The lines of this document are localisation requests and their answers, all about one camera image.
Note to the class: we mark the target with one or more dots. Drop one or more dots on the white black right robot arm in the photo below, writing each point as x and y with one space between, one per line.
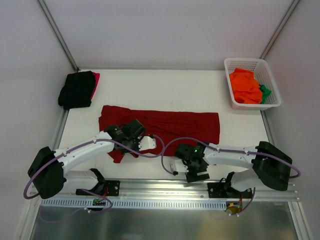
263 165

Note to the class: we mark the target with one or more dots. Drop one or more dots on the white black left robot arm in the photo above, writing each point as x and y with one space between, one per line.
52 171

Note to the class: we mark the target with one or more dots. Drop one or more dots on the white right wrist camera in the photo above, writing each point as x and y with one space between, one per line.
177 166

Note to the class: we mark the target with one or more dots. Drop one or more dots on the aluminium left table rail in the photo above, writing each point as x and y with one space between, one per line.
59 130

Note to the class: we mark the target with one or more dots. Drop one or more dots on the folded black t shirt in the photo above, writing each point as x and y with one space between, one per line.
77 90

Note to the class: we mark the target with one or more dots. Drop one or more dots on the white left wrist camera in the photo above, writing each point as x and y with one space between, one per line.
147 143

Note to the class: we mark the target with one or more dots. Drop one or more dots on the aluminium front mounting rail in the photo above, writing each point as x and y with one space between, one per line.
182 190

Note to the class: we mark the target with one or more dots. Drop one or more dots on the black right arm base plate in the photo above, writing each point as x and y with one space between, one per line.
221 190

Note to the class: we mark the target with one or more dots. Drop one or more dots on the white plastic basket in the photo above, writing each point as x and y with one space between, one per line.
262 74

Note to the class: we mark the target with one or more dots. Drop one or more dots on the folded pink t shirt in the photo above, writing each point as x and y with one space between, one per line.
97 78

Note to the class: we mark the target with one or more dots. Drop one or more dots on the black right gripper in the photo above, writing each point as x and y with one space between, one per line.
196 175

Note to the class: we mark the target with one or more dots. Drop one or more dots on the green t shirt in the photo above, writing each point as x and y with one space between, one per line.
265 93

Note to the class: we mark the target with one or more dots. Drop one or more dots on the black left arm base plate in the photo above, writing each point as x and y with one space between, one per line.
106 188

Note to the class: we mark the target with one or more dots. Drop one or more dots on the aluminium right table rail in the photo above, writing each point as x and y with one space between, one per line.
267 127

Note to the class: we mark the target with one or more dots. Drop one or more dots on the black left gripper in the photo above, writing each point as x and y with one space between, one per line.
128 146

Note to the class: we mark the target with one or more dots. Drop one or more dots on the aluminium corner post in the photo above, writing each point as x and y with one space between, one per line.
280 28
57 33

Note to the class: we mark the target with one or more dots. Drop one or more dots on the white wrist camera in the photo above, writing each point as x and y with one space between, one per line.
177 166
147 143

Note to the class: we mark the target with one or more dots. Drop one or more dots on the aluminium left corner post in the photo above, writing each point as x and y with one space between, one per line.
57 33

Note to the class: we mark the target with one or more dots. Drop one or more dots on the dark red t shirt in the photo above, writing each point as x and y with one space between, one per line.
168 125

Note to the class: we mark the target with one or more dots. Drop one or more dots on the aluminium table rail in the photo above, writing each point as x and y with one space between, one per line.
59 130
267 127

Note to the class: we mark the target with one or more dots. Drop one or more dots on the white slotted cable duct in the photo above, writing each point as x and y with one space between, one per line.
116 203

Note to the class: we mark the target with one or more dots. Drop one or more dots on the aluminium right corner post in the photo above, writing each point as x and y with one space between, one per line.
280 28

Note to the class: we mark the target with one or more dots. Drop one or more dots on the orange t shirt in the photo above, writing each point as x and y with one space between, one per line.
245 88

